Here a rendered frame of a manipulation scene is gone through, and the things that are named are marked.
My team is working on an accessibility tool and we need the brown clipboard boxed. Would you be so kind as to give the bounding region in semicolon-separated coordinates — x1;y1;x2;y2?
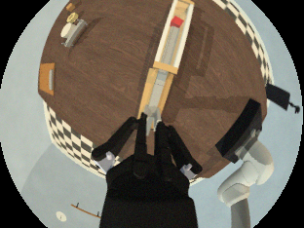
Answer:
40;63;56;95

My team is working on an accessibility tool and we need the small brown cube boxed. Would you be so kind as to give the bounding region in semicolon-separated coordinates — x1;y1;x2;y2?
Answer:
66;3;76;12

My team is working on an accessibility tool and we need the cream short cylinder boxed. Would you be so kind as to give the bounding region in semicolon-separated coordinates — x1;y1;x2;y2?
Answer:
61;23;76;38

